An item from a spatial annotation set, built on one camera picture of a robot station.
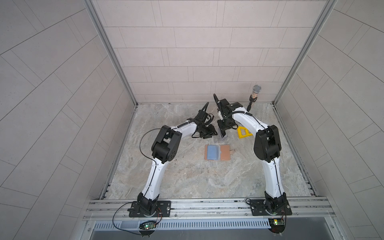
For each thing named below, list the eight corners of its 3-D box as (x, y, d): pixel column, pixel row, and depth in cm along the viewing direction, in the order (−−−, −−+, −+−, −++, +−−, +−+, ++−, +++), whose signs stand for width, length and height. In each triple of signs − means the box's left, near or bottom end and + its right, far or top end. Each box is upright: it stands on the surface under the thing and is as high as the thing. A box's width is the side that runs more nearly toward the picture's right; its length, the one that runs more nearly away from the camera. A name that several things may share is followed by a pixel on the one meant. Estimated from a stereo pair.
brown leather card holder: (204, 160, 89) (204, 159, 87) (204, 145, 95) (204, 144, 94) (235, 160, 89) (235, 159, 87) (232, 145, 96) (233, 144, 94)
